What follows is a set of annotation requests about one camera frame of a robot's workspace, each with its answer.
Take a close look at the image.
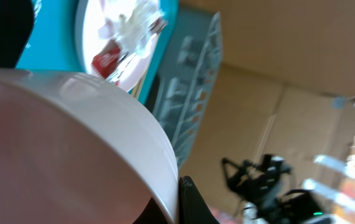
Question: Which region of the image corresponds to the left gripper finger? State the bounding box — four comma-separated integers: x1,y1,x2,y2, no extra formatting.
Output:
178,175,219,224

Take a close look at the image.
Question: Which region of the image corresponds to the red snack wrapper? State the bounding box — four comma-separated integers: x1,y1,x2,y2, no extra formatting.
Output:
91,47,121,79

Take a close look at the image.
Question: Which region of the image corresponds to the large white plate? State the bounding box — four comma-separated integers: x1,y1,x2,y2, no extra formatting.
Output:
75,0,160,91

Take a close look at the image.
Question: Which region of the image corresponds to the white tissue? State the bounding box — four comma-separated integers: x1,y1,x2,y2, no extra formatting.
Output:
115,0,167,58

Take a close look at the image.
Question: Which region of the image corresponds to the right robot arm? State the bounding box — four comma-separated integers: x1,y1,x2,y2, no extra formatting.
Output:
221,154,334,224

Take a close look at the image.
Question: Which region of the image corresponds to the grey dishwasher rack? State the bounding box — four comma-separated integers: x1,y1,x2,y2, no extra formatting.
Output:
152,8,223,167

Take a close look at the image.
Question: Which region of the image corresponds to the teal serving tray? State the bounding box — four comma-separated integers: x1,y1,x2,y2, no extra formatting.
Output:
17,0,179,104

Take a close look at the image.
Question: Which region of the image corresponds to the black tray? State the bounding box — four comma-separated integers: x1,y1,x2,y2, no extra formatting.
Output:
0,0,34,68

